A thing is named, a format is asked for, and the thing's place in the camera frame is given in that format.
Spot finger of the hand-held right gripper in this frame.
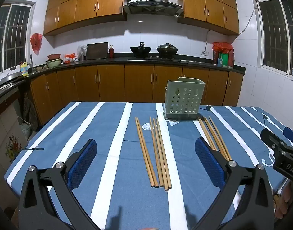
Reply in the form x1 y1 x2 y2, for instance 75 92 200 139
261 129 287 154
283 127 293 147

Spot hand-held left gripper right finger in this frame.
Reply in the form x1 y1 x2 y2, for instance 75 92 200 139
195 137 275 230

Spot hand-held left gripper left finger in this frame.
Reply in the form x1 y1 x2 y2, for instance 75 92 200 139
18 138 101 230

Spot wooden chopstick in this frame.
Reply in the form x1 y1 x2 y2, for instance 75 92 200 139
136 117 159 188
149 116 164 188
135 117 155 188
197 116 217 151
203 116 227 161
204 117 229 161
153 118 168 191
156 117 172 189
208 116 232 160

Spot green perforated utensil holder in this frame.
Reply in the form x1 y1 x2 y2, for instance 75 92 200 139
163 77 206 121

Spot person's right hand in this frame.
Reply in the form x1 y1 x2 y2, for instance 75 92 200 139
273 180 292 219

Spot blue striped tablecloth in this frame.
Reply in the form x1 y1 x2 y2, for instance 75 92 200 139
4 101 293 230

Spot woven basket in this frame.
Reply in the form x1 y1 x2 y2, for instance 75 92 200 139
19 122 32 140

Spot round woven tray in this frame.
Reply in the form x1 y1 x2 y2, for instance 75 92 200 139
23 98 39 131

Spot wooden lower kitchen cabinets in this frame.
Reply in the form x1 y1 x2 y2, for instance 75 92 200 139
29 63 245 126

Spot barred window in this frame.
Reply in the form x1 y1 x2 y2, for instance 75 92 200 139
0 3 35 75
253 0 293 78

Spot red bag of condiment bottles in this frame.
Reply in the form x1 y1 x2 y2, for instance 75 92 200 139
212 42 235 69

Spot green basin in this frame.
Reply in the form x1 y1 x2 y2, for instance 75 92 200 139
45 59 64 68

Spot black kitchen countertop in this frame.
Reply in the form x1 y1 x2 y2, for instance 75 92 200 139
0 52 246 96

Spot clear plastic container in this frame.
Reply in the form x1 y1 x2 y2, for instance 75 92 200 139
78 45 88 61

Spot metal pan lid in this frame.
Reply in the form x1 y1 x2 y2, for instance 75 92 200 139
0 73 24 87

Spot dark cutting board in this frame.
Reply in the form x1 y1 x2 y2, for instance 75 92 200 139
86 42 109 60

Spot gas stove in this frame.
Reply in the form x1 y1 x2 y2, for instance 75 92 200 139
128 56 182 61

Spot black wok with lid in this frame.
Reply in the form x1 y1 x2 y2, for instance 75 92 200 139
156 43 179 58

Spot steel range hood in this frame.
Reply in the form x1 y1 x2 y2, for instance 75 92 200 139
123 0 183 17

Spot white wall cable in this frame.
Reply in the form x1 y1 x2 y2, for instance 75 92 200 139
205 7 257 52

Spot red plastic bag on wall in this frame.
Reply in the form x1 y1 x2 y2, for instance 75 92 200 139
30 33 43 55

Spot wooden upper wall cabinet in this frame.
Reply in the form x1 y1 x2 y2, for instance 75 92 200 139
43 0 127 36
178 0 240 35

